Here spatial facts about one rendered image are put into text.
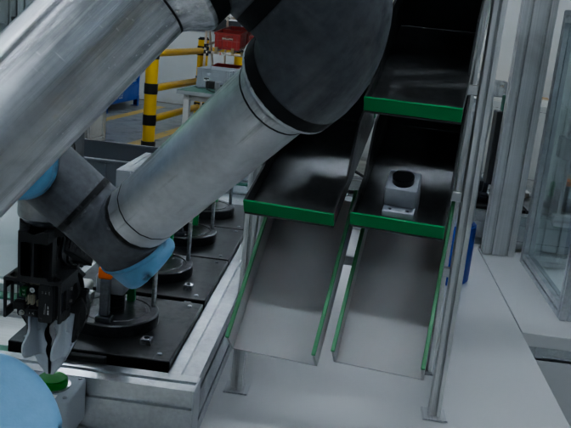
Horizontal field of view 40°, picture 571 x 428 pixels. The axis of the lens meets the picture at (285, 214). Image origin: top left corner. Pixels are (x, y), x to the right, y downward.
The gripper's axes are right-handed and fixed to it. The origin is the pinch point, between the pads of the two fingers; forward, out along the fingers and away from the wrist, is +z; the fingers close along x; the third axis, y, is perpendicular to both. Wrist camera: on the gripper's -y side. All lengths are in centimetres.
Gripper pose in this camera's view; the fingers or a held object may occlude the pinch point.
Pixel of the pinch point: (53, 362)
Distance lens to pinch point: 108.1
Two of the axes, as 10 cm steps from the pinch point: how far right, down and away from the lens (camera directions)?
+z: -1.0, 9.7, 2.4
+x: 9.9, 1.2, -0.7
